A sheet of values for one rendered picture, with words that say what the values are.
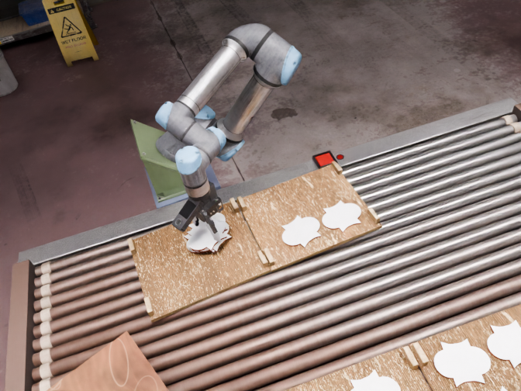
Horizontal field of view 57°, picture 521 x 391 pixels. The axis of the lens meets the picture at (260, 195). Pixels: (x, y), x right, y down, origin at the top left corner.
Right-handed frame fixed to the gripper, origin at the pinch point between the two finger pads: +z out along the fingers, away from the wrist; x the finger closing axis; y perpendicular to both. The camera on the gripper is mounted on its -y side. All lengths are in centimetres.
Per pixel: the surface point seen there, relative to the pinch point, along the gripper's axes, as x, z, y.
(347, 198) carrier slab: -26, 5, 45
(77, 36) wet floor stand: 325, 73, 113
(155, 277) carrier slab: 4.2, 5.2, -21.2
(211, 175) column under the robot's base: 30.4, 11.8, 27.1
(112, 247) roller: 28.5, 7.3, -22.8
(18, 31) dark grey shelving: 418, 85, 93
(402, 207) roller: -43, 7, 54
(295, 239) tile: -23.2, 4.4, 19.1
